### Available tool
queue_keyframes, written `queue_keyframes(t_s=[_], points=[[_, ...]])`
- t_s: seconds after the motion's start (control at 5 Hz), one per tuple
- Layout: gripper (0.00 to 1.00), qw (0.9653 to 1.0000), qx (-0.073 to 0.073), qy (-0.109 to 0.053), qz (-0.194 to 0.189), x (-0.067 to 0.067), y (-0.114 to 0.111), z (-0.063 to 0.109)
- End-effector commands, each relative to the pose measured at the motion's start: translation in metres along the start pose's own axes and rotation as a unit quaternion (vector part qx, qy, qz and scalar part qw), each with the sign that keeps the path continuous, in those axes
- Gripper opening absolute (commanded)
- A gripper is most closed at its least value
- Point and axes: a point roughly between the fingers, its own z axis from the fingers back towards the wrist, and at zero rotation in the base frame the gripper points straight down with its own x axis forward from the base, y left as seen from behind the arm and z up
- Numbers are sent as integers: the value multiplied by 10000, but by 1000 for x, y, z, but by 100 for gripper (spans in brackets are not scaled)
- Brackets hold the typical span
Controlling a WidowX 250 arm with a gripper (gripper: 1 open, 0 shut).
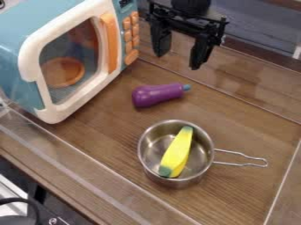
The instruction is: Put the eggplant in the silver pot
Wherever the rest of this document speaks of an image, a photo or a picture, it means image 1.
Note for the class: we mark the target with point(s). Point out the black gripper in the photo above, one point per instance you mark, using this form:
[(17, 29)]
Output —
[(192, 17)]

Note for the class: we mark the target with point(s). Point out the purple toy eggplant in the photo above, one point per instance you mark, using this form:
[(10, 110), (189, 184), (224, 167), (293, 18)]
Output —
[(149, 95)]

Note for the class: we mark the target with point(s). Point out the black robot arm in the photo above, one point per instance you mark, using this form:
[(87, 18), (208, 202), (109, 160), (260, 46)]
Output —
[(192, 18)]

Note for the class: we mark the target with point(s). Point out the blue toy microwave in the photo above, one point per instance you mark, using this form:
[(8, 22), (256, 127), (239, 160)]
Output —
[(95, 31)]

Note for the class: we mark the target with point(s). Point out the orange microwave turntable plate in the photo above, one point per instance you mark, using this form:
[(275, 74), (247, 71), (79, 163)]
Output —
[(63, 71)]

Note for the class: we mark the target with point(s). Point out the yellow toy corn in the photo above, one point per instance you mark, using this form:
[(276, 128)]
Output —
[(177, 153)]

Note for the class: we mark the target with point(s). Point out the black device at lower left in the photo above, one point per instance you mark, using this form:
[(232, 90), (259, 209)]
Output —
[(19, 211)]

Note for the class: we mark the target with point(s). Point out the silver pot with wire handle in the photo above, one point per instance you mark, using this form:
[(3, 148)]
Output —
[(154, 142)]

